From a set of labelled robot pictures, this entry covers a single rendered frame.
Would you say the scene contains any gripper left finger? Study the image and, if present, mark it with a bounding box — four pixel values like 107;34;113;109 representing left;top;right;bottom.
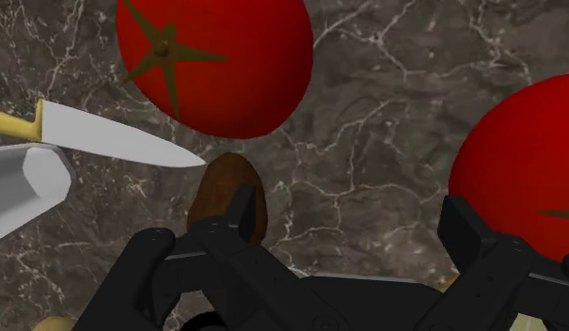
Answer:
72;184;349;331

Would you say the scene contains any large red tomato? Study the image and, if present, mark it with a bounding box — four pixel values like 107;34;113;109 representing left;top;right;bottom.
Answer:
116;0;315;140

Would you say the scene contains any yellow rounded object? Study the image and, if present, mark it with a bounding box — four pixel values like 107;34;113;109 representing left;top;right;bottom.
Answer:
31;315;77;331

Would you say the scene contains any grey angular metal object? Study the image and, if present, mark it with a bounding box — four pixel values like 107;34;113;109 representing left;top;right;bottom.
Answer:
0;142;74;245

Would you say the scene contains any brown egg-shaped potato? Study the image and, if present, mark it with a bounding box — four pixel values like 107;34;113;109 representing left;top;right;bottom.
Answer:
186;152;270;246

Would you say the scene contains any yellow handled kitchen knife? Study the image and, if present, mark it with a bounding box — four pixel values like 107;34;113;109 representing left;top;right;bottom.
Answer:
0;99;207;169

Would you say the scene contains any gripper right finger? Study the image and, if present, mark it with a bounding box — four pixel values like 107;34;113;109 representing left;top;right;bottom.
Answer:
414;195;569;331

